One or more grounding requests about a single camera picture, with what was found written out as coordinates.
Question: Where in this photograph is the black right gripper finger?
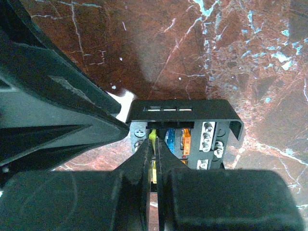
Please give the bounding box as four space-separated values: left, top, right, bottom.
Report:
0 0 129 173

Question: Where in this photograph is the black fuse box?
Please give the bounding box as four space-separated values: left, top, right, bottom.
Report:
127 100 244 170

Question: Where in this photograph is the small yellow fuse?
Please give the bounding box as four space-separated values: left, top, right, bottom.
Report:
149 129 157 154
151 160 157 184

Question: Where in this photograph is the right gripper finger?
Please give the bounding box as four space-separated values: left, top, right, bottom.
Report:
0 139 153 231
155 139 305 231

